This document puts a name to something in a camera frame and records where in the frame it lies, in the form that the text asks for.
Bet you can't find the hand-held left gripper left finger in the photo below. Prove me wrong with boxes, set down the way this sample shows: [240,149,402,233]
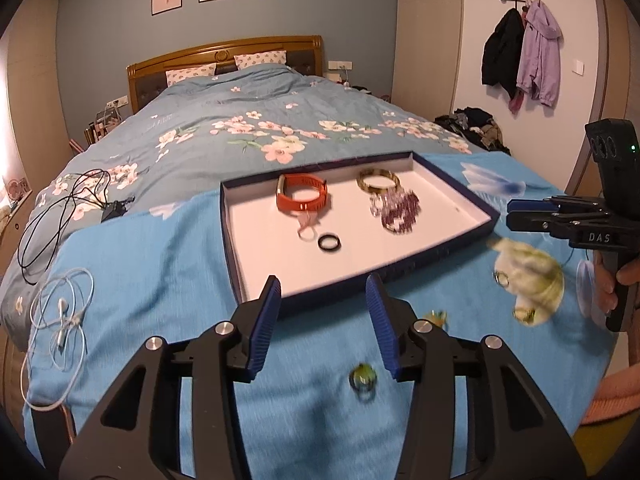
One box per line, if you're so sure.
[59,275,282,480]

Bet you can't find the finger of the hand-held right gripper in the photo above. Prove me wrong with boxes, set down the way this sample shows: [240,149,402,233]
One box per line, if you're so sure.
[506,211,568,235]
[507,196,608,217]

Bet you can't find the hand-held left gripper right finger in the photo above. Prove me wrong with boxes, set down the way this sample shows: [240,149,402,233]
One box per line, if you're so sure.
[365,273,587,480]

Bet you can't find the green stone ring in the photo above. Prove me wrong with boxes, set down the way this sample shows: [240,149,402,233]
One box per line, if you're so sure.
[349,364,378,401]

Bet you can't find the dark blue shallow box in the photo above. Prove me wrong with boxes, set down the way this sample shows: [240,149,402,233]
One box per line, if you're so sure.
[220,151,501,318]

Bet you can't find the pink stone pendant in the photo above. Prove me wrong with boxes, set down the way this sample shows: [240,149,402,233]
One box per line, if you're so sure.
[297,212,321,241]

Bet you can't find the purple bead bracelet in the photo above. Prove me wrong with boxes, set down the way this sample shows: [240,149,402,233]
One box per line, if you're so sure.
[380,191,421,235]

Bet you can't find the clear crystal bead bracelet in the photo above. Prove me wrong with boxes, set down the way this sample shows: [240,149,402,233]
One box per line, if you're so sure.
[369,191,406,218]

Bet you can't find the orange smart band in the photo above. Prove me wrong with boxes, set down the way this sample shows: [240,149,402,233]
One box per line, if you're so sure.
[276,173,331,216]

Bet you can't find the amber bangle bracelet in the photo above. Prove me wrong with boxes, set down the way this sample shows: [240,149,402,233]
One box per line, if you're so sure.
[356,167,402,196]

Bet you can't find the person's right hand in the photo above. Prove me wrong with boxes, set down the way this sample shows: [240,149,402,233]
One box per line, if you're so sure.
[591,251,640,315]

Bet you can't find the pile of dark clothes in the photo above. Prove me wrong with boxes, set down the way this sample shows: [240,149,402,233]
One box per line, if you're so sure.
[434,106,511,156]

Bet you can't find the bright blue flower blanket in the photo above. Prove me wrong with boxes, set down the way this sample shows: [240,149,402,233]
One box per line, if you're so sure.
[22,152,618,480]

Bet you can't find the purple jacket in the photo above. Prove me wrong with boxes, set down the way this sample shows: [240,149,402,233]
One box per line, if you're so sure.
[516,0,562,107]

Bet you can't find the black jacket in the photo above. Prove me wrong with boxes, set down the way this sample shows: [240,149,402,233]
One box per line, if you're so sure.
[481,7,526,100]

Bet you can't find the black charger adapter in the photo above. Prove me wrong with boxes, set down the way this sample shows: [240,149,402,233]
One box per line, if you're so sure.
[101,200,132,223]

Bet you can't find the person's pink clothing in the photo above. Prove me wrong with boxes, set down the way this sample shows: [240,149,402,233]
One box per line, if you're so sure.
[582,370,640,426]

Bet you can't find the blue floral duvet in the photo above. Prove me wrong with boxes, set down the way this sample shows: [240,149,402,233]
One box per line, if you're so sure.
[0,62,486,321]

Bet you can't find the cluttered bedside table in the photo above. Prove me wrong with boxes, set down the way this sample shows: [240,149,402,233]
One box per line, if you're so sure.
[82,105,123,146]

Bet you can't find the white patterned pillow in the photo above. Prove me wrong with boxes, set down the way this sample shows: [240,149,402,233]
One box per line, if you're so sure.
[235,50,287,70]
[166,64,217,87]

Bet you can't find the wooden bed headboard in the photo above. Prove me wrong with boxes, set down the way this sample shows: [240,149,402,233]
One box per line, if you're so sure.
[126,35,325,111]

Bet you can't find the small pink desk fan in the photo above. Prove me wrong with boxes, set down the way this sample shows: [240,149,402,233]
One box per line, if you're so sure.
[5,177,31,201]

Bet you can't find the white earphones cable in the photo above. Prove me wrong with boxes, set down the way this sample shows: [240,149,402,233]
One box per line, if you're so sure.
[22,267,96,411]

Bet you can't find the black cable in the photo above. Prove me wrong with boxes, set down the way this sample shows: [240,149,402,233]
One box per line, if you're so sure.
[17,169,113,286]

